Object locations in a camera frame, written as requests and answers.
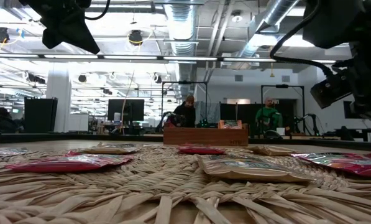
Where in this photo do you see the person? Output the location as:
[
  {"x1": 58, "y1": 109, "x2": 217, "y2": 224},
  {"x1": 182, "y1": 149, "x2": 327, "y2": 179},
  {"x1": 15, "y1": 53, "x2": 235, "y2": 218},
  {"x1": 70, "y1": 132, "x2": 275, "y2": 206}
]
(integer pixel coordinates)
[
  {"x1": 172, "y1": 95, "x2": 197, "y2": 128},
  {"x1": 0, "y1": 107, "x2": 22, "y2": 133},
  {"x1": 255, "y1": 96, "x2": 282, "y2": 134}
]

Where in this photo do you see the black partition panel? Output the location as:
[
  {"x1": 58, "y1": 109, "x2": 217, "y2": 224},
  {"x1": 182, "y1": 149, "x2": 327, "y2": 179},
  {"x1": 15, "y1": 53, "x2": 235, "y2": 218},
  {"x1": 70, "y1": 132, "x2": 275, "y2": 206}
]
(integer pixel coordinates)
[{"x1": 219, "y1": 98, "x2": 298, "y2": 139}]

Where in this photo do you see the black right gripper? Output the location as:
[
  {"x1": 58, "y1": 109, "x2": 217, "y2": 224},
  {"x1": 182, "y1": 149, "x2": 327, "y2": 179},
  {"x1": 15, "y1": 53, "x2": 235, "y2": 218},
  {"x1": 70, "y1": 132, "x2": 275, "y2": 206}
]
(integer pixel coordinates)
[{"x1": 348, "y1": 40, "x2": 371, "y2": 128}]

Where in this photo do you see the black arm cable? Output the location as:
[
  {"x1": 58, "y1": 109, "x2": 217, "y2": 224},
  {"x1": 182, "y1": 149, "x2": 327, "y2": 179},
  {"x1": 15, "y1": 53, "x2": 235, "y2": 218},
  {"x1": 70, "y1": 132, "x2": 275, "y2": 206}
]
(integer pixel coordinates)
[
  {"x1": 268, "y1": 0, "x2": 336, "y2": 79},
  {"x1": 84, "y1": 0, "x2": 111, "y2": 21}
]

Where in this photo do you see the black table frame rail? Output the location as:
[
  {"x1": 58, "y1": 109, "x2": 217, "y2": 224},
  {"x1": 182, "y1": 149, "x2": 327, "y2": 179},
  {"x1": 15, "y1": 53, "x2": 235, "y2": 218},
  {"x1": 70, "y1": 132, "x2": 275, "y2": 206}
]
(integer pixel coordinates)
[{"x1": 0, "y1": 132, "x2": 371, "y2": 153}]

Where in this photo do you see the round woven straw mat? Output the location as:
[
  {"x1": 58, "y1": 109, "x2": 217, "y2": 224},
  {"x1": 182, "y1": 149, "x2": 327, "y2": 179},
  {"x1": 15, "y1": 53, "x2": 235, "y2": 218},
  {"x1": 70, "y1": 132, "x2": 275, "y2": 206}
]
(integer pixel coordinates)
[{"x1": 0, "y1": 143, "x2": 371, "y2": 224}]

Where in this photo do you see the silver ventilation duct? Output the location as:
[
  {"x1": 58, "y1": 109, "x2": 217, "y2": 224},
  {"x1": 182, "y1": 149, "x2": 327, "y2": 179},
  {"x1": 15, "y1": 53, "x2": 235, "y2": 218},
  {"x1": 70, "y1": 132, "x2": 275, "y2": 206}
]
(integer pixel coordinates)
[
  {"x1": 236, "y1": 0, "x2": 301, "y2": 60},
  {"x1": 162, "y1": 0, "x2": 202, "y2": 100}
]

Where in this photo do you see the flat foil tea packet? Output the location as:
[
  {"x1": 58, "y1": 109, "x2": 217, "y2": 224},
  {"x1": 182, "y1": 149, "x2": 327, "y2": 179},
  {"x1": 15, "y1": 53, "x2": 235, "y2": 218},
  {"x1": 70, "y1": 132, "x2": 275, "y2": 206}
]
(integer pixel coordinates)
[{"x1": 0, "y1": 148, "x2": 29, "y2": 158}]

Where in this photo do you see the orange peach tea packet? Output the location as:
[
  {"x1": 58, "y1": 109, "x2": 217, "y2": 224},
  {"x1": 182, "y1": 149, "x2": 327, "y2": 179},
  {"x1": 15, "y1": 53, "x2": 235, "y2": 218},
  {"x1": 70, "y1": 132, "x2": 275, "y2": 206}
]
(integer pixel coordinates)
[{"x1": 218, "y1": 119, "x2": 244, "y2": 129}]

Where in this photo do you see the wooden tea organizer box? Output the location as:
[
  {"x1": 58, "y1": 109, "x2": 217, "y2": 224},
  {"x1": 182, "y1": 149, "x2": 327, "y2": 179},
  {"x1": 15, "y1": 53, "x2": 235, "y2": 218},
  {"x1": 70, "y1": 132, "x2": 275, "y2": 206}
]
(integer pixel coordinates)
[{"x1": 163, "y1": 123, "x2": 250, "y2": 146}]

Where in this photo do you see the red strawberry tea packet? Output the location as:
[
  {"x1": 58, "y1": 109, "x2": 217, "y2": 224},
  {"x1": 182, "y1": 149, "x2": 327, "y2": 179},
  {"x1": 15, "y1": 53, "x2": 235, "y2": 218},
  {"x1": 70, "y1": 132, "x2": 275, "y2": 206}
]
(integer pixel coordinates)
[
  {"x1": 290, "y1": 152, "x2": 357, "y2": 161},
  {"x1": 298, "y1": 150, "x2": 371, "y2": 179},
  {"x1": 4, "y1": 153, "x2": 135, "y2": 174},
  {"x1": 176, "y1": 143, "x2": 227, "y2": 156}
]

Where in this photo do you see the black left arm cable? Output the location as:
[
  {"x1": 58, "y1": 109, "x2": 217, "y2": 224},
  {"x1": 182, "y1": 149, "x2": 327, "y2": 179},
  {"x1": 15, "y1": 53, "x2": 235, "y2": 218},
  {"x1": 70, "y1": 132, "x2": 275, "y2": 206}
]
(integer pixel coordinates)
[{"x1": 84, "y1": 0, "x2": 111, "y2": 21}]

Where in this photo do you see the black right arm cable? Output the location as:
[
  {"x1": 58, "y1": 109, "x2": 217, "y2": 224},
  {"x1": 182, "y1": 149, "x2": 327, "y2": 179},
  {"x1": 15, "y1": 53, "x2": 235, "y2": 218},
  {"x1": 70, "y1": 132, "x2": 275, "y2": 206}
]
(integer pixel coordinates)
[{"x1": 268, "y1": 0, "x2": 336, "y2": 79}]

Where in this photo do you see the black metal frame stand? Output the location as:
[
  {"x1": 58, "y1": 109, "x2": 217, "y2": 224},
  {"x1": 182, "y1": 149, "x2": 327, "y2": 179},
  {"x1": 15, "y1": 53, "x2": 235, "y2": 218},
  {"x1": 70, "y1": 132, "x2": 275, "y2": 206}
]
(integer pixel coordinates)
[
  {"x1": 260, "y1": 83, "x2": 306, "y2": 133},
  {"x1": 160, "y1": 80, "x2": 209, "y2": 128}
]

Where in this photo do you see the black computer monitor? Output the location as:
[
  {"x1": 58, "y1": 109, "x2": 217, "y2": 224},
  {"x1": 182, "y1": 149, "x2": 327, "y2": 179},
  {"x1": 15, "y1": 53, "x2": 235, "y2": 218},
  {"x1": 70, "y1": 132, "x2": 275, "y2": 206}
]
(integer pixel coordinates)
[{"x1": 106, "y1": 98, "x2": 145, "y2": 124}]

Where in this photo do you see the tall black cabinet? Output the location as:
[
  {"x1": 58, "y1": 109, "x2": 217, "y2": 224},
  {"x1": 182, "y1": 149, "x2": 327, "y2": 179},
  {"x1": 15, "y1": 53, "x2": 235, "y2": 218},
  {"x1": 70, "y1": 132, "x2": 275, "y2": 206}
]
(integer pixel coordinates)
[{"x1": 24, "y1": 96, "x2": 59, "y2": 133}]

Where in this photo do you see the long ceiling light bar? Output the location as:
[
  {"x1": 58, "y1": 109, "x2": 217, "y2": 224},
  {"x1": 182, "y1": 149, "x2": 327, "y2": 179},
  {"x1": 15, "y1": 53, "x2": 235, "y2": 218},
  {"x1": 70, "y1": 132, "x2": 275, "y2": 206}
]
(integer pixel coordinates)
[{"x1": 0, "y1": 53, "x2": 338, "y2": 65}]

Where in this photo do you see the beige vanilla tea packet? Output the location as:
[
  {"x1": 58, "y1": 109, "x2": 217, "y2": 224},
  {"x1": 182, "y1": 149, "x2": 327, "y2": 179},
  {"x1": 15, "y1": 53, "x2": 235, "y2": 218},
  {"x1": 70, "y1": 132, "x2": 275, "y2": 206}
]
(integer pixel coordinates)
[
  {"x1": 249, "y1": 144, "x2": 298, "y2": 156},
  {"x1": 196, "y1": 154, "x2": 315, "y2": 183},
  {"x1": 79, "y1": 142, "x2": 141, "y2": 155}
]

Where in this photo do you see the white cabinet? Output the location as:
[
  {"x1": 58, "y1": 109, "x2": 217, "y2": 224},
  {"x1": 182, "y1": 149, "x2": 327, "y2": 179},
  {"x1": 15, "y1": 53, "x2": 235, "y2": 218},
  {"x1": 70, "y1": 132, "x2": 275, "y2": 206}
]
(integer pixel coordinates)
[{"x1": 68, "y1": 112, "x2": 90, "y2": 133}]

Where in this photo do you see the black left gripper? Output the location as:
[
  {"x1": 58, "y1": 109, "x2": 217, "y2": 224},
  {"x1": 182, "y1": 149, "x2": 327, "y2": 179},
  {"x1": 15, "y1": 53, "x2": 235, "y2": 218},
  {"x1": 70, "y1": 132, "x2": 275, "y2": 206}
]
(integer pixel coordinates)
[{"x1": 19, "y1": 0, "x2": 101, "y2": 55}]

